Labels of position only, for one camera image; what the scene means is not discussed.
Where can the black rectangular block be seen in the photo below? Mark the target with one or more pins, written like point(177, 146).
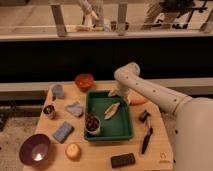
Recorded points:
point(122, 160)

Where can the blue sponge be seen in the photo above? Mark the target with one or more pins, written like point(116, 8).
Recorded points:
point(61, 134)

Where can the small metal can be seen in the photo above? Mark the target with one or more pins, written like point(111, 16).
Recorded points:
point(49, 111)

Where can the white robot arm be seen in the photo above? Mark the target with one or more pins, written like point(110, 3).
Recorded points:
point(194, 117)

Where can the wooden table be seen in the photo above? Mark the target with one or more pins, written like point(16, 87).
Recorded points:
point(95, 156)

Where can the grey-blue cup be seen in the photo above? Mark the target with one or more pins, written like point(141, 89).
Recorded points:
point(57, 91)

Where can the red-orange bowl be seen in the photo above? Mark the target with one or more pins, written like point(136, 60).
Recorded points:
point(84, 81)

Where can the orange carrot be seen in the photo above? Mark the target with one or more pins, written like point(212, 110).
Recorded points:
point(136, 102)

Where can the yellow banana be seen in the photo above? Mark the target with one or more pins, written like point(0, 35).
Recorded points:
point(110, 112)

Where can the green plastic tray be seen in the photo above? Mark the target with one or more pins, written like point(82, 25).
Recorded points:
point(118, 127)

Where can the black office chair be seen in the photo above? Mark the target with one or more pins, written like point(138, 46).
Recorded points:
point(182, 7)

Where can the metal railing frame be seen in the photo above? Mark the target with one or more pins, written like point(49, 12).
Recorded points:
point(108, 19)

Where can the crumpled blue-grey cloth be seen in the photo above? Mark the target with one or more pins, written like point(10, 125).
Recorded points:
point(75, 109)

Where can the cup of dark berries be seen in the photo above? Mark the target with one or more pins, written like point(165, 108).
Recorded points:
point(92, 124)

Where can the purple bowl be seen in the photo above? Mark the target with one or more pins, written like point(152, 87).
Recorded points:
point(34, 150)

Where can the yellow round fruit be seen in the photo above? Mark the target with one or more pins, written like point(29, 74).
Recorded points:
point(73, 151)

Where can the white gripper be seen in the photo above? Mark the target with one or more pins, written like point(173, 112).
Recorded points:
point(123, 93)

